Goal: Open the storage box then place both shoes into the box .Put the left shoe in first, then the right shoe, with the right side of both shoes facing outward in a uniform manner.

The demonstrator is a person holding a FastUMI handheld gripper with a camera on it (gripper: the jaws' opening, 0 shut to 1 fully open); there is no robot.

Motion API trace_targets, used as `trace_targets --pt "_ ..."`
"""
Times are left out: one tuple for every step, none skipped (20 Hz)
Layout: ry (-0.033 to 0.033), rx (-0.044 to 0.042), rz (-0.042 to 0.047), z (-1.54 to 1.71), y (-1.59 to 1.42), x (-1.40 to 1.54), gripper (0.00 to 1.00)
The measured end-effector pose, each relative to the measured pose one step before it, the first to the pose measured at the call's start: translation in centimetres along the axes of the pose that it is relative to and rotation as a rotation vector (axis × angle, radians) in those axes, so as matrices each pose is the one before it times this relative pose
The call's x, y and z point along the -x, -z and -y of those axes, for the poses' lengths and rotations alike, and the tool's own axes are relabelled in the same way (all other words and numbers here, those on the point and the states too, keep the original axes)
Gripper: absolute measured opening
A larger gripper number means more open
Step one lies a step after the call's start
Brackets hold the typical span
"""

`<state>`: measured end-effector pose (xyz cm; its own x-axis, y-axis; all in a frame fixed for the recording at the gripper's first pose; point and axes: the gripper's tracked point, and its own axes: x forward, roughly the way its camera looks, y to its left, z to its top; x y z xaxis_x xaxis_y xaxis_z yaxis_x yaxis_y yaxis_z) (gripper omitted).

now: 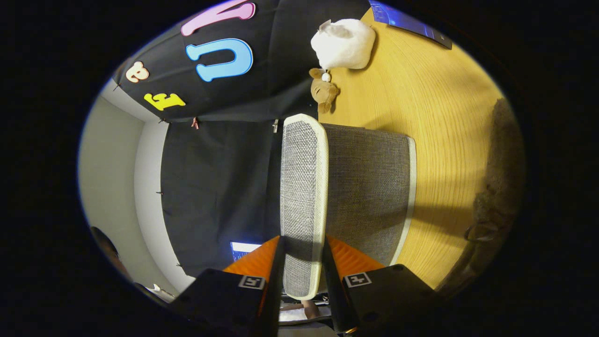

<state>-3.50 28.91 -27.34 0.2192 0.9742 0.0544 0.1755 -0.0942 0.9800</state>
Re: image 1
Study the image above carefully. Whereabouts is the grey fabric storage box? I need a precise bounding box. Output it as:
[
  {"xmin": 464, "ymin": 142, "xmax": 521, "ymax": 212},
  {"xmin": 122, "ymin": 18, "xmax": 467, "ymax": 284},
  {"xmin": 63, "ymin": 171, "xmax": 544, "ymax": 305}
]
[{"xmin": 280, "ymin": 114, "xmax": 417, "ymax": 300}]

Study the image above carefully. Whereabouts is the blue book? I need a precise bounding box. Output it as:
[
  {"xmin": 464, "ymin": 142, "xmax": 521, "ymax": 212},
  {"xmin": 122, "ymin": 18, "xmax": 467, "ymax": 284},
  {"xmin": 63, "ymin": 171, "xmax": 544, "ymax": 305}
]
[{"xmin": 369, "ymin": 0, "xmax": 453, "ymax": 50}]

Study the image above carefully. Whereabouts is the white plush toy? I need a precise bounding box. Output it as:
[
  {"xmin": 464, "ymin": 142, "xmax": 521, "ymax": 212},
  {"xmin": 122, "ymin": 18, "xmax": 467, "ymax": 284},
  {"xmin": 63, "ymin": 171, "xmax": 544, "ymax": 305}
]
[{"xmin": 311, "ymin": 19, "xmax": 376, "ymax": 71}]

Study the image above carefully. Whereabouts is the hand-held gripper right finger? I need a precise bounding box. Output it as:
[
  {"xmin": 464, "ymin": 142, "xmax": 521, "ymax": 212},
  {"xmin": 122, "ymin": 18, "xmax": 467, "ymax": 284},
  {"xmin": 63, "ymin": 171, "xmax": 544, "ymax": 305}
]
[{"xmin": 322, "ymin": 235, "xmax": 440, "ymax": 335}]

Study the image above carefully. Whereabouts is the brown plush toy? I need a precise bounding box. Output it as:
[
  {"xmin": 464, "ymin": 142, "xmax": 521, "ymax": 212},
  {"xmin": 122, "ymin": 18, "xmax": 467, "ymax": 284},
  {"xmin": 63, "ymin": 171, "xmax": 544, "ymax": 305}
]
[{"xmin": 309, "ymin": 68, "xmax": 341, "ymax": 114}]

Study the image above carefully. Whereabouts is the bright computer screen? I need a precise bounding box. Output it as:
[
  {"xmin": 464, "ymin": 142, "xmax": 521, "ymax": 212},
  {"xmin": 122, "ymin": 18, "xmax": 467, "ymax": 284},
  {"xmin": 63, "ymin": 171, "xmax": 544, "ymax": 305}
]
[{"xmin": 231, "ymin": 242, "xmax": 262, "ymax": 262}]

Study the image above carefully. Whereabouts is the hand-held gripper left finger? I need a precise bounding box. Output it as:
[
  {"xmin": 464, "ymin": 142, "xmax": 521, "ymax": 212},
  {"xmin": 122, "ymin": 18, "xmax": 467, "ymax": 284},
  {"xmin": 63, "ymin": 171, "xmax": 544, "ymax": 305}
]
[{"xmin": 171, "ymin": 235, "xmax": 286, "ymax": 337}]

